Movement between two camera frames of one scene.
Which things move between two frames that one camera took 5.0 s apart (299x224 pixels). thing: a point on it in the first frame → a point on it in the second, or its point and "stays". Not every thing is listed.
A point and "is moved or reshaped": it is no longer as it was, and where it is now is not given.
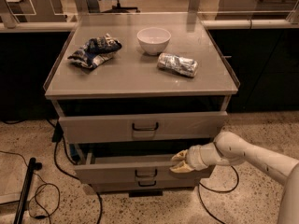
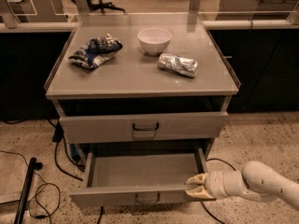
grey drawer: [136, 167] is moved or reshaped
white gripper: [193, 158] → [214, 184]
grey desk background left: [36, 4] stays
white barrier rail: [152, 25] stays
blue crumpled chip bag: [95, 51] stays
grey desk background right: [249, 3] stays
